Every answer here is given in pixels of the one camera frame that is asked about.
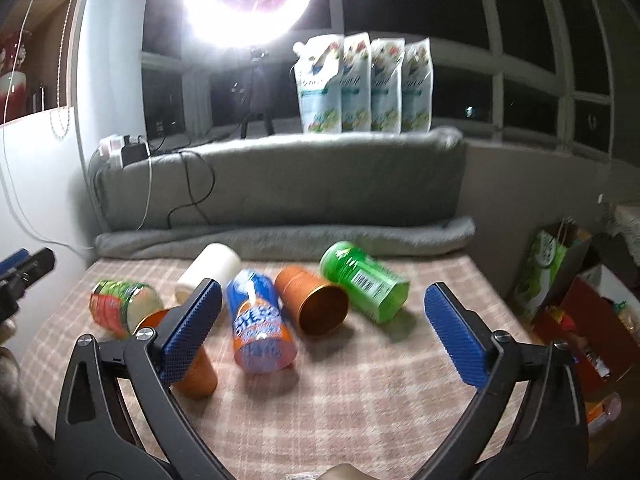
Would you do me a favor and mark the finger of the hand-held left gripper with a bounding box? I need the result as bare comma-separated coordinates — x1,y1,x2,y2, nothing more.
0,247,57,322
0,248,30,283

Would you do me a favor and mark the black power adapter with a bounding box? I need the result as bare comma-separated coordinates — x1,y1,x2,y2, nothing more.
121,135,151,167

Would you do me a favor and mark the rolled grey blanket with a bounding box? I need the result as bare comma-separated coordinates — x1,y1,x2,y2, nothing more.
94,216,476,261

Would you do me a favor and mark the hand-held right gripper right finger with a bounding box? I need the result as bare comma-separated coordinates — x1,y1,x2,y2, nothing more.
424,281,591,480

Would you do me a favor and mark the orange cup with gold inside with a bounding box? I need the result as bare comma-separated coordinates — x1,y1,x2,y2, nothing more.
274,266,350,336

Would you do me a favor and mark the white cup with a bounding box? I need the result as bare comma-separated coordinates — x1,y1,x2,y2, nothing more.
174,243,243,306

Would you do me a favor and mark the white power strip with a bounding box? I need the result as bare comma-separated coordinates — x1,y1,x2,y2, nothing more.
98,133,132,169

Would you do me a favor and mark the green paper bag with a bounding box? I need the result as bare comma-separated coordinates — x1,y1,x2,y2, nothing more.
512,220,593,322

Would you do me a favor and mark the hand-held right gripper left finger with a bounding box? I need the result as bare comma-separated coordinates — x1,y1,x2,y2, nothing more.
54,277,236,480

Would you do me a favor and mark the black tripod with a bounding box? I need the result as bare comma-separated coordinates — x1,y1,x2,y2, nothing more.
230,47,276,139

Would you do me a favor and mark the red cardboard box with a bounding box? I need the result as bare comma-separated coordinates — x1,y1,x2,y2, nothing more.
532,275,640,401

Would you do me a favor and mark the red and green printed cup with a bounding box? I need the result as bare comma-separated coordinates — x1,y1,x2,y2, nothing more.
90,280,165,338

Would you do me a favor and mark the grey cushion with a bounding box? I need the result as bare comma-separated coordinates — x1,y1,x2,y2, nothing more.
92,127,468,233

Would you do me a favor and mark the ring light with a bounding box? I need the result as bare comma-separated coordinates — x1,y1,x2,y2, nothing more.
182,0,316,52

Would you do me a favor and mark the white cable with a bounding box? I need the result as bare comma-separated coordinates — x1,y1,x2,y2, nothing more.
135,157,153,231

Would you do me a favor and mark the blue and orange printed cup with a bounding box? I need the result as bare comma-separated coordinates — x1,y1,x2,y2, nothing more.
226,269,299,375

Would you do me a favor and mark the red ornament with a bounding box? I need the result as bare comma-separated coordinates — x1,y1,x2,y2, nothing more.
0,30,31,122

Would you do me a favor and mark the white refill pouch with spout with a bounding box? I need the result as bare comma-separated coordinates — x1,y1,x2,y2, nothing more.
292,35,346,135

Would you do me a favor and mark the pink checked blanket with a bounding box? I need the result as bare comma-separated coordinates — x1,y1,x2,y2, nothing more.
15,255,546,480

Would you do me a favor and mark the plain orange cup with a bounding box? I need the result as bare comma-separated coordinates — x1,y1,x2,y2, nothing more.
134,307,219,401

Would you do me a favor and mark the black cable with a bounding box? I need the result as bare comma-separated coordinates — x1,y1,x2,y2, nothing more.
165,149,217,229

